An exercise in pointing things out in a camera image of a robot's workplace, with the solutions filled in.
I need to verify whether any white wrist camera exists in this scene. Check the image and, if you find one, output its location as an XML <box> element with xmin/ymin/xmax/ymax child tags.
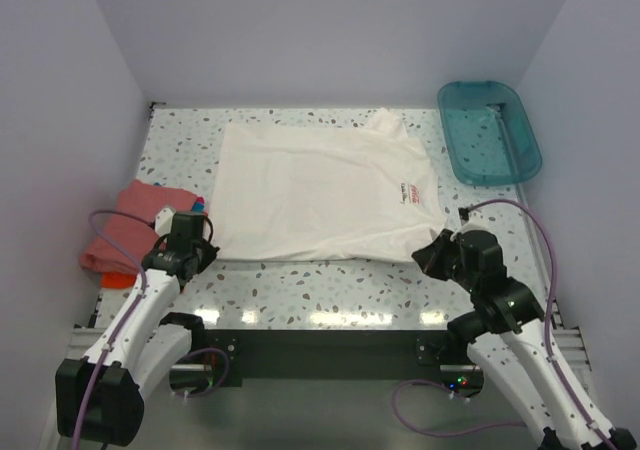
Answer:
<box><xmin>153</xmin><ymin>206</ymin><xmax>176</xmax><ymax>237</ymax></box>
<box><xmin>450</xmin><ymin>220</ymin><xmax>487</xmax><ymax>241</ymax></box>

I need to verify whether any purple cable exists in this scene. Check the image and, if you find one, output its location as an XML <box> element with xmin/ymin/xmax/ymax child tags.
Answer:
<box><xmin>390</xmin><ymin>196</ymin><xmax>621</xmax><ymax>450</ymax></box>
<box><xmin>69</xmin><ymin>209</ymin><xmax>171</xmax><ymax>450</ymax></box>

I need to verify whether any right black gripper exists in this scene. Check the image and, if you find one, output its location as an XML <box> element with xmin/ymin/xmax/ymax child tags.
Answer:
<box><xmin>411</xmin><ymin>227</ymin><xmax>478</xmax><ymax>291</ymax></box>

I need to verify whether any folded pink t shirt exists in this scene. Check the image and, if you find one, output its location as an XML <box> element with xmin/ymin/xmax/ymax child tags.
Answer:
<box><xmin>79</xmin><ymin>179</ymin><xmax>198</xmax><ymax>275</ymax></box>

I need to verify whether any aluminium frame rail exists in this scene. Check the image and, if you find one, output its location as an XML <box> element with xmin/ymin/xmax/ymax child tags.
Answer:
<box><xmin>60</xmin><ymin>324</ymin><xmax>111</xmax><ymax>364</ymax></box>

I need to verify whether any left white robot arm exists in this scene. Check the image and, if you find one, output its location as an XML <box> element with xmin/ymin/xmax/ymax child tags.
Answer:
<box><xmin>55</xmin><ymin>211</ymin><xmax>232</xmax><ymax>449</ymax></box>

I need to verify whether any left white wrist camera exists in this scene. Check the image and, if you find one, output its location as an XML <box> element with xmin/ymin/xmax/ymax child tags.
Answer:
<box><xmin>153</xmin><ymin>206</ymin><xmax>176</xmax><ymax>237</ymax></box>

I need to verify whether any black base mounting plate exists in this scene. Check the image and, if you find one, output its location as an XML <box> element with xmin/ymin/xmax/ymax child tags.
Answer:
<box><xmin>170</xmin><ymin>329</ymin><xmax>485</xmax><ymax>397</ymax></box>

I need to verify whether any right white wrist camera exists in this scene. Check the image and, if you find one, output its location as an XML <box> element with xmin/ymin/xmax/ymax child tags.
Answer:
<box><xmin>450</xmin><ymin>220</ymin><xmax>487</xmax><ymax>241</ymax></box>

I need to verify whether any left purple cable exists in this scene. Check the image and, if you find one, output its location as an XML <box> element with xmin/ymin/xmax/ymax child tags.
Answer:
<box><xmin>69</xmin><ymin>209</ymin><xmax>171</xmax><ymax>450</ymax></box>

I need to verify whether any folded orange t shirt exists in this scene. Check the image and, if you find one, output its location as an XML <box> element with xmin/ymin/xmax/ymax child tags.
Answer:
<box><xmin>100</xmin><ymin>272</ymin><xmax>137</xmax><ymax>290</ymax></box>

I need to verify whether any teal plastic basket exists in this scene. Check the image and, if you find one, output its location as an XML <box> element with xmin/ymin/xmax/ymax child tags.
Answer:
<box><xmin>437</xmin><ymin>81</ymin><xmax>542</xmax><ymax>187</ymax></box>

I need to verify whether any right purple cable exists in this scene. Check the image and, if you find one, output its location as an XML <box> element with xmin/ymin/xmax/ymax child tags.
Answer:
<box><xmin>390</xmin><ymin>196</ymin><xmax>621</xmax><ymax>450</ymax></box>

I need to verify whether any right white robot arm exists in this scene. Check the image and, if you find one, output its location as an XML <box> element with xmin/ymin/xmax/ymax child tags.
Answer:
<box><xmin>412</xmin><ymin>228</ymin><xmax>638</xmax><ymax>449</ymax></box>

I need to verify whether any white t shirt red print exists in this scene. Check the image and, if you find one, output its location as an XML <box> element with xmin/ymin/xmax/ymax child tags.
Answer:
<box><xmin>209</xmin><ymin>109</ymin><xmax>446</xmax><ymax>263</ymax></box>

